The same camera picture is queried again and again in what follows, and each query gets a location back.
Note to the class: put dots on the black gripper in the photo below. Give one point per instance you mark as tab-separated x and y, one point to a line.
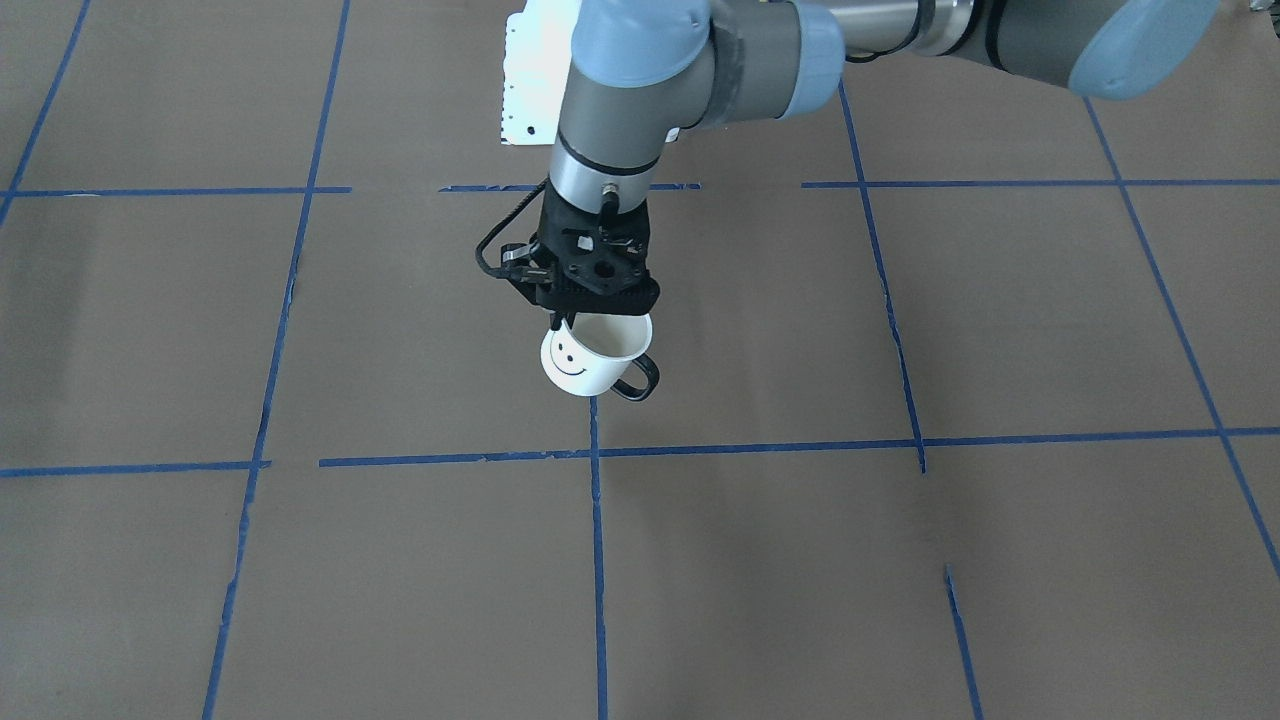
527	271

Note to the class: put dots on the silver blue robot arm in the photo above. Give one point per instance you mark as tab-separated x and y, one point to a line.
605	83

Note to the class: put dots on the white pedestal column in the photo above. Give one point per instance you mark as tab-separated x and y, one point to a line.
537	58

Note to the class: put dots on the white smiley mug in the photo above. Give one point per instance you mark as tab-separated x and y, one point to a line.
595	353

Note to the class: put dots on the brown cardboard mat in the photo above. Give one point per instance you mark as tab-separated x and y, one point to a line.
969	401

